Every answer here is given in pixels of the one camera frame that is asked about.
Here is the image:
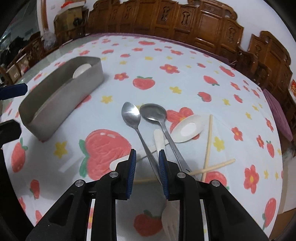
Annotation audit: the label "light bamboo chopstick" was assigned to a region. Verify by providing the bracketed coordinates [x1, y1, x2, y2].
[204, 114, 213, 169]
[133, 159, 236, 184]

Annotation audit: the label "white plastic fork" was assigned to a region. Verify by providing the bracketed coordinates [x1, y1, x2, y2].
[154, 129, 179, 240]

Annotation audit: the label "small white plastic spoon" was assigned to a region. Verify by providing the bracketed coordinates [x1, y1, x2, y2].
[109, 114, 205, 171]

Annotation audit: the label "stainless steel spoon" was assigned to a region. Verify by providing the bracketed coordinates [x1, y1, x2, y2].
[121, 102, 161, 183]
[139, 103, 192, 174]

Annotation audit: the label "white plastic soup spoon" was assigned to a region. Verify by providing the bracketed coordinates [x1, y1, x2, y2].
[72, 63, 92, 79]

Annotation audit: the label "grey metal rectangular tray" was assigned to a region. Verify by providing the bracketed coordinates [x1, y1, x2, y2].
[18, 56, 104, 141]

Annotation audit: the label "strawberry flower print tablecloth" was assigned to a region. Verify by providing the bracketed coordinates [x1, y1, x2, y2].
[4, 35, 283, 240]

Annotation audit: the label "stacked cardboard boxes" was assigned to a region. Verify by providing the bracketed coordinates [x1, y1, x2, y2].
[54, 1, 89, 42]

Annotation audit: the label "purple seat cushion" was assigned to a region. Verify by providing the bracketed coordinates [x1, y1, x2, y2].
[263, 89, 293, 142]

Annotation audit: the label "carved wooden bench right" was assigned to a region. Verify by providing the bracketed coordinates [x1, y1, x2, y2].
[234, 31, 292, 104]

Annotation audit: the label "carved wooden bench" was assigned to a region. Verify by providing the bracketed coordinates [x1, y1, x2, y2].
[87, 0, 243, 62]
[234, 31, 292, 104]

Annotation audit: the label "carved wooden bench left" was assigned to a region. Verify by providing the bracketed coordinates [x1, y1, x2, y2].
[87, 0, 243, 62]

